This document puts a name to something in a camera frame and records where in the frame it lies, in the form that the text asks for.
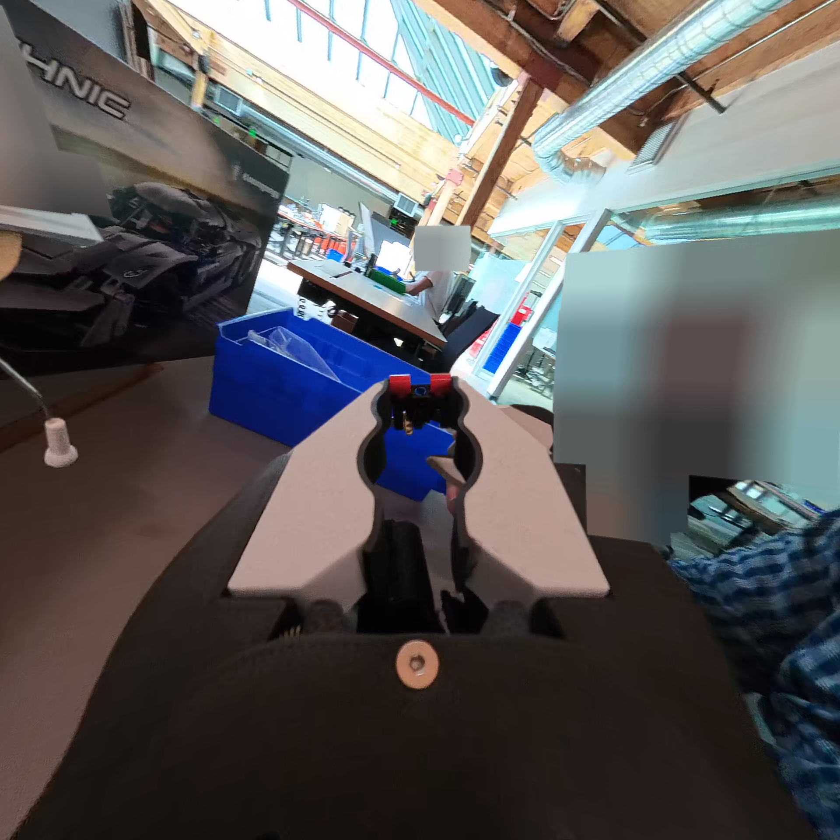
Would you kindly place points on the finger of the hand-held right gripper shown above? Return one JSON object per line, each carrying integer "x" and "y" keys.
{"x": 445, "y": 468}

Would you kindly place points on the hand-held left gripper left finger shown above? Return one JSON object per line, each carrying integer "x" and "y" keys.
{"x": 315, "y": 512}

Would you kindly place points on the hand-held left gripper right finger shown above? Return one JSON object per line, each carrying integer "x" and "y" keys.
{"x": 525, "y": 512}

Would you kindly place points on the black frame with red pins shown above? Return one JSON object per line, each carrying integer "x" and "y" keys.
{"x": 420, "y": 407}

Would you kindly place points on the person's right forearm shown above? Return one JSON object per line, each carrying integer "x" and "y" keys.
{"x": 761, "y": 590}

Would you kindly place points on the dark printed set box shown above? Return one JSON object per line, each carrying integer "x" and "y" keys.
{"x": 184, "y": 216}

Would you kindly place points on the person's right hand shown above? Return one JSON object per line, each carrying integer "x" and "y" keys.
{"x": 453, "y": 502}

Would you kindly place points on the blue plastic bin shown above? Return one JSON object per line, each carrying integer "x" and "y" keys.
{"x": 275, "y": 394}

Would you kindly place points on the stack of blue crates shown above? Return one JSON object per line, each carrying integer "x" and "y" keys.
{"x": 502, "y": 348}

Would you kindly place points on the clear plastic bag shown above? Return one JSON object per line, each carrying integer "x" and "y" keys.
{"x": 295, "y": 348}

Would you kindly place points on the background wooden table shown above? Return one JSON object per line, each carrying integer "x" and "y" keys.
{"x": 367, "y": 295}

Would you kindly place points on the green bin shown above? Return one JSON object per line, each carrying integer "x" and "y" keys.
{"x": 386, "y": 279}

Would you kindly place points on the white instruction booklet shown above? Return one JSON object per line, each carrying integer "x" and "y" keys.
{"x": 39, "y": 226}

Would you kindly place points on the red ceiling pipe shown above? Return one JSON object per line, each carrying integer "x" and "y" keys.
{"x": 380, "y": 59}

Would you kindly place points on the wooden post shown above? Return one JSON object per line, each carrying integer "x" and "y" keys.
{"x": 502, "y": 151}

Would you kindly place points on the silver ventilation duct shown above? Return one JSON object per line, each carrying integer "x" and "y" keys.
{"x": 623, "y": 79}
{"x": 722, "y": 220}

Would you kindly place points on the wall vent grille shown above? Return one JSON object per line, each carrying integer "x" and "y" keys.
{"x": 654, "y": 144}

